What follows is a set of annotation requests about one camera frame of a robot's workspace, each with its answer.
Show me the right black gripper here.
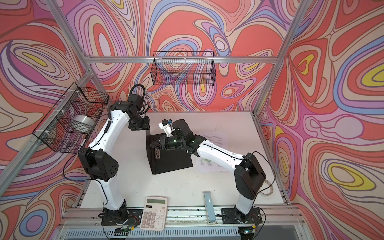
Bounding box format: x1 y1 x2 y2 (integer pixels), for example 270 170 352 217
150 135 186 151

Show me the blue file folder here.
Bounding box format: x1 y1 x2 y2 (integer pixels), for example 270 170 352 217
146 130 193 175

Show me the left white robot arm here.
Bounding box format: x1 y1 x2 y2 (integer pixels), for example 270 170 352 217
78 94 150 212

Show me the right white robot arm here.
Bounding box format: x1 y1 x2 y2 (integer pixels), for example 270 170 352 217
151 119 267 216

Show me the stack of printed papers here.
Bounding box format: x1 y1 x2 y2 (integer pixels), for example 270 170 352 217
194 131 229 173

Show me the white desk calculator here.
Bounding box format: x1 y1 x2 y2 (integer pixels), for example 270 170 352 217
140 196 168 231

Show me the tape roll on table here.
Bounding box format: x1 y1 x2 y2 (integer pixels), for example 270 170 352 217
258 180 276 197

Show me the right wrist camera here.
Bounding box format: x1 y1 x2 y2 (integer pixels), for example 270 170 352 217
159 119 174 137

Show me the black wire basket back wall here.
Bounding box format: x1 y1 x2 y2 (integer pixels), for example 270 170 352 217
151 50 216 86

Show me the black wire basket wall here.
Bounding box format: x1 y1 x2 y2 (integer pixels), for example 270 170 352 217
151 50 216 86
33 83 109 153

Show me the black wire basket left wall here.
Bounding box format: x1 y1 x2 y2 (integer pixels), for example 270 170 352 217
33 83 109 153

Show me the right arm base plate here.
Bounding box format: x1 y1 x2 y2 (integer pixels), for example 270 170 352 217
221 207 263 226

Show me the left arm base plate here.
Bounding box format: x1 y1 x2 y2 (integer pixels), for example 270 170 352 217
98 208 143 226

